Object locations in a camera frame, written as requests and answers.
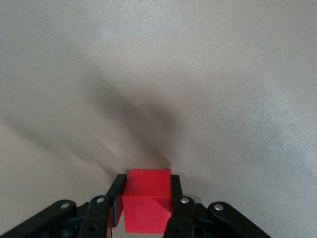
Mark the red cube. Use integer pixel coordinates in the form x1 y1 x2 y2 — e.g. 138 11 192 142
121 169 173 234

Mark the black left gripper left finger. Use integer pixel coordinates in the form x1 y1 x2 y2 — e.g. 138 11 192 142
0 173 128 238

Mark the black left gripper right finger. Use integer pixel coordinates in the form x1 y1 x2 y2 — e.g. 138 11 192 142
162 174 272 238

